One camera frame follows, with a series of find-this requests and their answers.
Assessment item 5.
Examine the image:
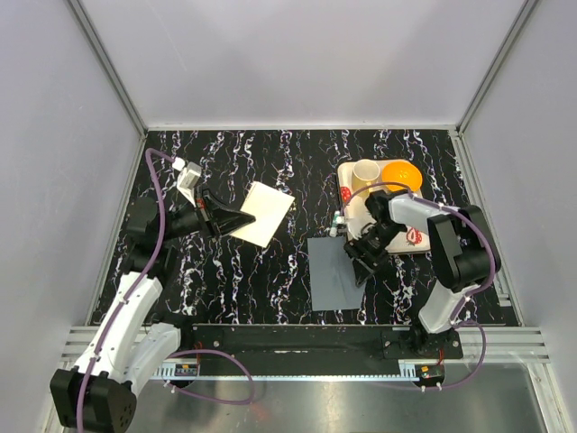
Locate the cream yellow cup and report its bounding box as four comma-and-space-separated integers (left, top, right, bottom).
352, 159, 380, 192

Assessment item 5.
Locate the white green glue stick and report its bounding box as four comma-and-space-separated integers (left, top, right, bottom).
328, 210, 346, 237

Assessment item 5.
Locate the grey paper envelope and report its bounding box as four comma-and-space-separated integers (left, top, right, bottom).
307, 237, 365, 312

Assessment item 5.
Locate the beige lined letter paper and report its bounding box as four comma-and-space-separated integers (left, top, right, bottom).
230, 181, 295, 248

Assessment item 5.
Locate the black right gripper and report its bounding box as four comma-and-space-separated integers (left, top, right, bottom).
342, 222, 404, 288

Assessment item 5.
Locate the strawberry pattern tray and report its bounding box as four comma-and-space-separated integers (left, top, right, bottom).
337, 159, 432, 255

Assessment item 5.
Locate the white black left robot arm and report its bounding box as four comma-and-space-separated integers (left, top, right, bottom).
50, 189, 256, 432

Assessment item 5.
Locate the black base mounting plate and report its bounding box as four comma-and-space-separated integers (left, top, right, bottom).
179, 325, 463, 377

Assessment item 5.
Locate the white slotted cable duct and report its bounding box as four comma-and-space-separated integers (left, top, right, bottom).
151, 362, 199, 381

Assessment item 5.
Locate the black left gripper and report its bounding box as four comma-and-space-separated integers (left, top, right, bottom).
159, 185, 256, 243

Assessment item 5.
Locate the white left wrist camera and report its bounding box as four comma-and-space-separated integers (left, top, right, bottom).
172, 158, 202, 207

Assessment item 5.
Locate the orange bowl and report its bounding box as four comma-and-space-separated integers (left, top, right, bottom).
381, 161, 423, 192

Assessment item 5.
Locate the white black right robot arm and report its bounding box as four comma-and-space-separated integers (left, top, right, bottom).
344, 189, 501, 358

